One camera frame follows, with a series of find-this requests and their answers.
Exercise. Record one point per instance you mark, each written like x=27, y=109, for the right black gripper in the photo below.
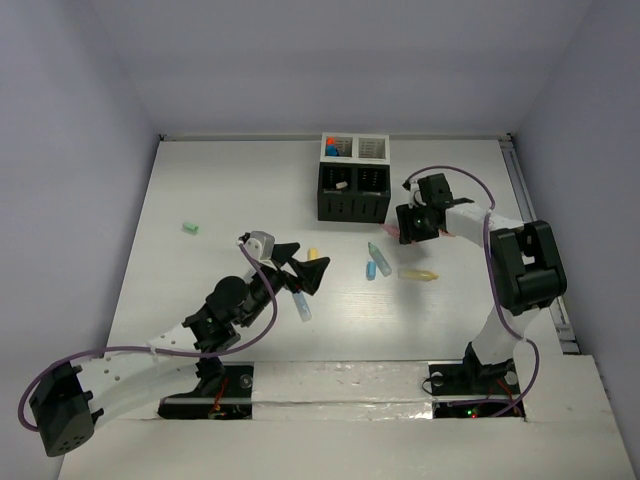
x=407, y=231

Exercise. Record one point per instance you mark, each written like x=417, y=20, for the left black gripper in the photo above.
x=288, y=273

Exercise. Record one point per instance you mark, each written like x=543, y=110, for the pink highlighter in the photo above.
x=392, y=230

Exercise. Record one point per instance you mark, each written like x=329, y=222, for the orange cap black highlighter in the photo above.
x=330, y=142

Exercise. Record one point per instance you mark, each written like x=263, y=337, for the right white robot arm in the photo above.
x=524, y=265

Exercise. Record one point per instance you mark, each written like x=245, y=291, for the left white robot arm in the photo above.
x=76, y=395

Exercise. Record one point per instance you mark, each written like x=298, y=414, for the yellow highlighter cap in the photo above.
x=312, y=254

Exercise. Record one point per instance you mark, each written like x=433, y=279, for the light blue highlighter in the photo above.
x=302, y=306

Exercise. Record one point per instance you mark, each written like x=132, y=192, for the yellow highlighter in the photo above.
x=417, y=275

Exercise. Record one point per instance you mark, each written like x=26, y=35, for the green grey highlighter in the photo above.
x=379, y=259

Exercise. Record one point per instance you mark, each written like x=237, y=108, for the black slotted container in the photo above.
x=365, y=200

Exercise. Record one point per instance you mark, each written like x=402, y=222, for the green highlighter cap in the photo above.
x=190, y=228

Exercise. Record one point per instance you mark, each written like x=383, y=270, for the white slotted container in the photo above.
x=358, y=148

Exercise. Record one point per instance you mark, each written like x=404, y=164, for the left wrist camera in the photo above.
x=258, y=244

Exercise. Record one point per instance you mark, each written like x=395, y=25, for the metal rail right edge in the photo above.
x=541, y=246

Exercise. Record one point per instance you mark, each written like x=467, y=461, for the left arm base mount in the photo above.
x=226, y=395

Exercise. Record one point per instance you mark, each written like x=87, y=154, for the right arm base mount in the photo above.
x=468, y=389

